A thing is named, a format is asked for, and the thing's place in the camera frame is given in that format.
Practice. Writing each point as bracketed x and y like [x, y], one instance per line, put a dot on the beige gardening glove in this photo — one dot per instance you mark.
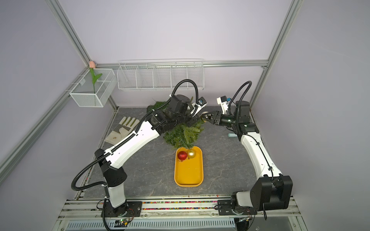
[122, 130]

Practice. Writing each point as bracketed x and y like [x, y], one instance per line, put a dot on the small green christmas tree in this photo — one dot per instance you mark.
[185, 133]

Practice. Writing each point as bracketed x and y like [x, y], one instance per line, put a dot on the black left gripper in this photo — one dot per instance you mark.
[194, 120]

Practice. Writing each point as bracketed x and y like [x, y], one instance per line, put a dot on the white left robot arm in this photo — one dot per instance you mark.
[111, 160]

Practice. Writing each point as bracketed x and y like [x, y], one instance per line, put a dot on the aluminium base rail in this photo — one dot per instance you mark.
[172, 213]

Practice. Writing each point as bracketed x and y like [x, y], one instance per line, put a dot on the yellow plastic tray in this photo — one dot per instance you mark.
[189, 172]

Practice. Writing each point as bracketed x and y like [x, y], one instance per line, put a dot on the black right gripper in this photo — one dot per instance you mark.
[217, 118]

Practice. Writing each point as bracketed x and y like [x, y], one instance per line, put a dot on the pink artificial tulip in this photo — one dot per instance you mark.
[95, 77]

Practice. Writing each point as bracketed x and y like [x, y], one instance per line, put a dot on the shiny gold ball ornament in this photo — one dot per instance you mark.
[204, 116]

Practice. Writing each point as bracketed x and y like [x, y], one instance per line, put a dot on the long white wire shelf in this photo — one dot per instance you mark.
[159, 74]

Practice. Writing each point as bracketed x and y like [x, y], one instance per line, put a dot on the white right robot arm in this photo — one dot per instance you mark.
[272, 190]

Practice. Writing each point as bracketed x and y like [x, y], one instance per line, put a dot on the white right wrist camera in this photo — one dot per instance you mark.
[224, 103]

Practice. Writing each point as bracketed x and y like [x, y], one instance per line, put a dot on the matte gold ball ornament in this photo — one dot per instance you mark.
[191, 153]

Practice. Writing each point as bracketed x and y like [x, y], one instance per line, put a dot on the red ribbed ball ornament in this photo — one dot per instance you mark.
[182, 156]

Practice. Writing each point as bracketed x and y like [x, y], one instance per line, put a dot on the small white wire basket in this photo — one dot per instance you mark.
[83, 95]

